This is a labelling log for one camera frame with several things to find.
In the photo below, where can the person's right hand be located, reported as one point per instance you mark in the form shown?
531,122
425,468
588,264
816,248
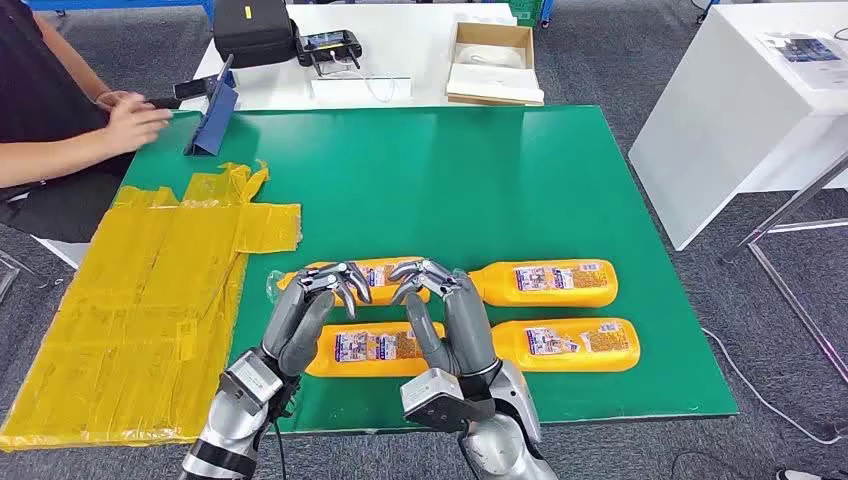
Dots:
136,126

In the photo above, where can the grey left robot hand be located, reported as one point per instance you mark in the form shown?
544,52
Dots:
291,324

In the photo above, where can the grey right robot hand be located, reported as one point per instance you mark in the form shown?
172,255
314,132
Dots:
467,324

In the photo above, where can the person's left hand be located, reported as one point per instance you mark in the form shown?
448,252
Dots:
109,99

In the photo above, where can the orange detergent bottle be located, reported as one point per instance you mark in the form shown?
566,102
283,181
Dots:
371,348
563,358
550,295
379,278

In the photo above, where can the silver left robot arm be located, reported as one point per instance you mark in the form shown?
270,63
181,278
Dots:
225,437

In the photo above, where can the person's left forearm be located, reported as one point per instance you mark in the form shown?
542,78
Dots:
73,63

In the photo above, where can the person's right forearm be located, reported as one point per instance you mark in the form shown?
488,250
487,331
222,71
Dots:
53,159

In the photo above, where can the black smartphone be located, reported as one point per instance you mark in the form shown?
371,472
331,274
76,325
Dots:
195,87

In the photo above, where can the person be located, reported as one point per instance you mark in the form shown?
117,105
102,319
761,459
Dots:
33,79

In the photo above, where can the tablet in blue case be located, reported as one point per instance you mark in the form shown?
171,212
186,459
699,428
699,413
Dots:
215,122

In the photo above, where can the green table mat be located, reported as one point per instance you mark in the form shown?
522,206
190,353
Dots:
430,199

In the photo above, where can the white seat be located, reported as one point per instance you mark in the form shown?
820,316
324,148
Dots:
66,252

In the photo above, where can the black carry case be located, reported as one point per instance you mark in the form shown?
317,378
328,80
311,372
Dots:
255,30

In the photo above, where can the yellow taped plastic sheet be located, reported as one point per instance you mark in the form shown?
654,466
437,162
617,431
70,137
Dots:
132,318

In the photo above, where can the black remote controller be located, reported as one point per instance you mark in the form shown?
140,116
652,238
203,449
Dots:
328,46

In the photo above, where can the clear acrylic stand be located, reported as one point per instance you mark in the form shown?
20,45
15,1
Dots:
358,89

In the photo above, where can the white foam sheet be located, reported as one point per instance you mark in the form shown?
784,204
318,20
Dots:
493,83

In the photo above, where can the white round pouch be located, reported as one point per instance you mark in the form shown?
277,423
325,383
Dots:
490,56

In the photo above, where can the white table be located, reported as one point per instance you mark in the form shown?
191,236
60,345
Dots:
411,40

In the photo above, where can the cardboard box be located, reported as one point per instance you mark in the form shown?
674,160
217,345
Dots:
493,32

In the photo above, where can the green plastic crate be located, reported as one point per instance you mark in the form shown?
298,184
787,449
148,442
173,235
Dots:
526,12

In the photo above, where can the white desk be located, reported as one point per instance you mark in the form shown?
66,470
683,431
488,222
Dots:
715,119

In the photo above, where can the white floor adapter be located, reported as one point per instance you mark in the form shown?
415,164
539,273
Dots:
798,476

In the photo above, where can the printed leaflet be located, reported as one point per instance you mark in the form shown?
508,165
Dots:
805,53

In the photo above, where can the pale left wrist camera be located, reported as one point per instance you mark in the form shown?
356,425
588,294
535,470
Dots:
248,383

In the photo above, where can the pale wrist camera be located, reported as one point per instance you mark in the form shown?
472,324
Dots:
434,394
248,383

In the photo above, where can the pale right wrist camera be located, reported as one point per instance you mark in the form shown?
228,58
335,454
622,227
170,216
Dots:
434,394

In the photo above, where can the blue metal post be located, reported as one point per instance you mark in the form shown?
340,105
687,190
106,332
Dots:
546,12

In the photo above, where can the metal desk frame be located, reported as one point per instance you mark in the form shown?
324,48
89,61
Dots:
785,210

